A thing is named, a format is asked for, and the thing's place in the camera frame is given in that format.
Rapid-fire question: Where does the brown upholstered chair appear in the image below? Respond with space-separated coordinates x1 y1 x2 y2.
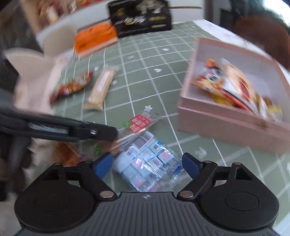
233 15 289 70

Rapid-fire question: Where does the beige grain bar packet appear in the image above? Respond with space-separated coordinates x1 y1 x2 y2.
84 66 119 111

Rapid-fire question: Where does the pink gift box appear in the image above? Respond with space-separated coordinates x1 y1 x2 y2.
177 38 289 154

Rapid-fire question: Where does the small red-label clear packet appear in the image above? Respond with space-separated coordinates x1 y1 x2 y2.
116 106 162 146

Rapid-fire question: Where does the black plum snack bag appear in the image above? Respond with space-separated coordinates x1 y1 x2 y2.
107 0 172 38

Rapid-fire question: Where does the dark red chicken snack pouch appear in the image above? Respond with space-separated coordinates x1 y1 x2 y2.
50 71 93 104

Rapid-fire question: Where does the orange tissue box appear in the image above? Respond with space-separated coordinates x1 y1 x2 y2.
74 22 118 59

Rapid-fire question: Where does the white sideboard cabinet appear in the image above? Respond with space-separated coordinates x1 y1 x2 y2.
36 1 205 44

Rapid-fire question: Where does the green checkered tablecloth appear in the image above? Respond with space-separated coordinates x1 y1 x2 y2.
53 20 289 209

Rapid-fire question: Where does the blue white candy bag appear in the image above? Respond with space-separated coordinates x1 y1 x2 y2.
113 131 185 192

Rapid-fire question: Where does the yellow chips snack bag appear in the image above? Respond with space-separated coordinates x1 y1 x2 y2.
210 93 283 122

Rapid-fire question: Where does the red-edged biscuit snack bag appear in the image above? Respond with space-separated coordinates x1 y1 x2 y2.
191 58 258 115

